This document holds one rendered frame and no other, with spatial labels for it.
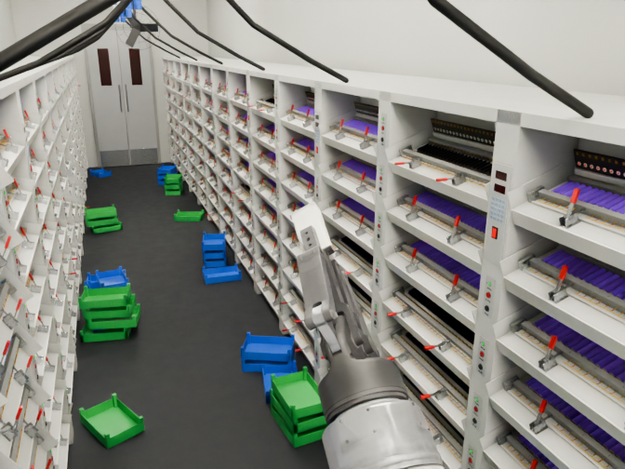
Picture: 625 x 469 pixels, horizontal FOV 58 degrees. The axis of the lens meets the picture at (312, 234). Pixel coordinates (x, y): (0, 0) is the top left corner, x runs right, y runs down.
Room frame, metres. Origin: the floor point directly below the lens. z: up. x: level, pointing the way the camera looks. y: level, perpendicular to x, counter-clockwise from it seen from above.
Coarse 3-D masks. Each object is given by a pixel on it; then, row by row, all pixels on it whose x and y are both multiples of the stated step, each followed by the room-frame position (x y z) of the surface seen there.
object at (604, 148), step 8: (592, 104) 1.63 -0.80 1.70; (600, 104) 1.63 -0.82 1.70; (608, 104) 1.63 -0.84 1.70; (616, 104) 1.63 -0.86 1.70; (624, 104) 1.63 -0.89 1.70; (608, 112) 1.44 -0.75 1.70; (616, 112) 1.44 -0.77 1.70; (624, 112) 1.44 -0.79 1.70; (584, 144) 1.49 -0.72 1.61; (592, 144) 1.46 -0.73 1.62; (600, 144) 1.44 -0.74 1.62; (608, 144) 1.42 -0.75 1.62; (616, 144) 1.40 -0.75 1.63; (592, 152) 1.46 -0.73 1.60; (600, 152) 1.44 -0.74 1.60; (608, 152) 1.41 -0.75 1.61; (616, 152) 1.39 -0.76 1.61; (624, 152) 1.37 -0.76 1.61; (584, 176) 1.47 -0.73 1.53
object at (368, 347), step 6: (336, 264) 0.54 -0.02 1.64; (336, 270) 0.54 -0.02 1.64; (336, 276) 0.53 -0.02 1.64; (342, 282) 0.53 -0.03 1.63; (342, 288) 0.52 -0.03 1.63; (342, 294) 0.51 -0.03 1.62; (348, 294) 0.52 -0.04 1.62; (348, 300) 0.51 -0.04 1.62; (360, 318) 0.49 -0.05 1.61; (360, 324) 0.48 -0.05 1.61; (366, 336) 0.47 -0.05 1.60; (366, 342) 0.47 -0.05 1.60; (372, 342) 0.47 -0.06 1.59; (366, 348) 0.46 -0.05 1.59; (372, 348) 0.46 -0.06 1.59; (366, 354) 0.46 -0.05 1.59
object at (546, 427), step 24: (504, 384) 1.43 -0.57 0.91; (528, 384) 1.42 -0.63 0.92; (504, 408) 1.38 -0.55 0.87; (528, 408) 1.35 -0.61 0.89; (552, 408) 1.30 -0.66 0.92; (528, 432) 1.27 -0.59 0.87; (552, 432) 1.25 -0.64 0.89; (576, 432) 1.21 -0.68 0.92; (600, 432) 1.20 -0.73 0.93; (552, 456) 1.19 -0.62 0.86; (576, 456) 1.16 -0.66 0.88; (600, 456) 1.14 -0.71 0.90; (624, 456) 1.11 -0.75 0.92
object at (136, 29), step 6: (138, 12) 6.45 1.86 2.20; (126, 18) 6.43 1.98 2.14; (132, 18) 6.47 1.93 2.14; (156, 18) 6.51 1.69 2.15; (132, 24) 6.45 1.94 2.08; (138, 24) 6.50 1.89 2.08; (144, 24) 6.47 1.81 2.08; (150, 24) 6.51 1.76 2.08; (156, 24) 6.54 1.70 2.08; (132, 30) 6.47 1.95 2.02; (138, 30) 6.50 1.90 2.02; (144, 30) 6.46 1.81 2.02; (150, 30) 6.53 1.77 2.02; (156, 30) 6.55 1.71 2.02; (132, 36) 6.46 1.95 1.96; (126, 42) 6.44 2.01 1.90; (132, 42) 6.45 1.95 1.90
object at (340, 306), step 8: (328, 248) 0.53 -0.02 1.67; (328, 256) 0.53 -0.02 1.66; (328, 264) 0.52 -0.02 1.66; (328, 272) 0.51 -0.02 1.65; (336, 280) 0.51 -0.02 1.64; (336, 288) 0.49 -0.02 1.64; (336, 296) 0.49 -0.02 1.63; (336, 304) 0.48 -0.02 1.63; (344, 304) 0.48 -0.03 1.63; (336, 312) 0.48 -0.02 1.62; (344, 312) 0.47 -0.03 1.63; (352, 320) 0.46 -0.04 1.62; (352, 328) 0.46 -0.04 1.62; (320, 336) 0.46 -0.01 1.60; (352, 336) 0.45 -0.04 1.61; (360, 336) 0.45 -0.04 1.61; (320, 344) 0.46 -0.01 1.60; (360, 344) 0.45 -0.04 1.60
